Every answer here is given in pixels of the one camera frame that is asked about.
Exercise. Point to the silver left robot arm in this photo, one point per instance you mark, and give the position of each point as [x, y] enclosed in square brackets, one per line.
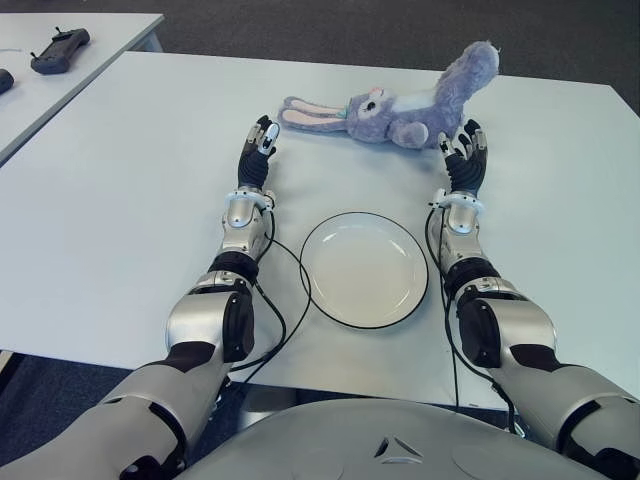
[200, 310]

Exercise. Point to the white plate black rim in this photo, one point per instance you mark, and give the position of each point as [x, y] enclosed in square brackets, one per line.
[365, 270]

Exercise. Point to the white side table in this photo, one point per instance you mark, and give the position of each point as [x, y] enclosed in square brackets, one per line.
[100, 45]

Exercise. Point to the grey robot torso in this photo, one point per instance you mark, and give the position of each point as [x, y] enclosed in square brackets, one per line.
[350, 440]

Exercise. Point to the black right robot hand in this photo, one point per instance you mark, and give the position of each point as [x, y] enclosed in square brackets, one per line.
[467, 172]

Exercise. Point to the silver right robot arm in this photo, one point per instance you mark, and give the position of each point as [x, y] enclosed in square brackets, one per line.
[520, 320]

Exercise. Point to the purple plush bunny doll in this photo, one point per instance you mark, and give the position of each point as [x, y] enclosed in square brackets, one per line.
[380, 112]

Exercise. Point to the dark handheld device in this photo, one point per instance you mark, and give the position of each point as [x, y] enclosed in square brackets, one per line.
[5, 81]

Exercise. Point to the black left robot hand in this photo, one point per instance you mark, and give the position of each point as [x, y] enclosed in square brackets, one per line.
[252, 167]

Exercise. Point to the black remote controller with antennas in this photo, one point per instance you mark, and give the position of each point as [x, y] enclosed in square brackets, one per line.
[60, 50]

